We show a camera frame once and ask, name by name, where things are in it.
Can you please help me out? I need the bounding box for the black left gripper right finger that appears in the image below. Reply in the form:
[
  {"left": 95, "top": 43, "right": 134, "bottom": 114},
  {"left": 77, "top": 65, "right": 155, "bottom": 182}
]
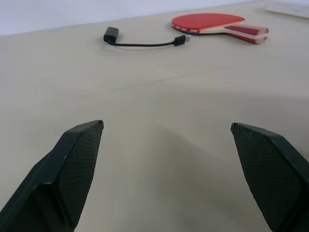
[{"left": 230, "top": 122, "right": 309, "bottom": 232}]

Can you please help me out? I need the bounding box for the white flat board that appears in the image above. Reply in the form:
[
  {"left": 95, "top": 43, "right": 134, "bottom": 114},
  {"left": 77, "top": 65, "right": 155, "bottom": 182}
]
[{"left": 265, "top": 0, "right": 309, "bottom": 19}]

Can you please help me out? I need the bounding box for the red table tennis paddle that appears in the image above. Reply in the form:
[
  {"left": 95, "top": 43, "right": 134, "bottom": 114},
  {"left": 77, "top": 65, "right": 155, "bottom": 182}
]
[{"left": 171, "top": 13, "right": 270, "bottom": 45}]

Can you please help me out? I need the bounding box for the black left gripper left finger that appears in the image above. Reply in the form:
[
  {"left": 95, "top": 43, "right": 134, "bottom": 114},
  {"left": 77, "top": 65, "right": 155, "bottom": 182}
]
[{"left": 0, "top": 119, "right": 105, "bottom": 232}]

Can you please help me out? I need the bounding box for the black USB adapter cable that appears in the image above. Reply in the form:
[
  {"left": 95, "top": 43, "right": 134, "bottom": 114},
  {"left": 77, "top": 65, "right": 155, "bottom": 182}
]
[{"left": 103, "top": 27, "right": 192, "bottom": 49}]

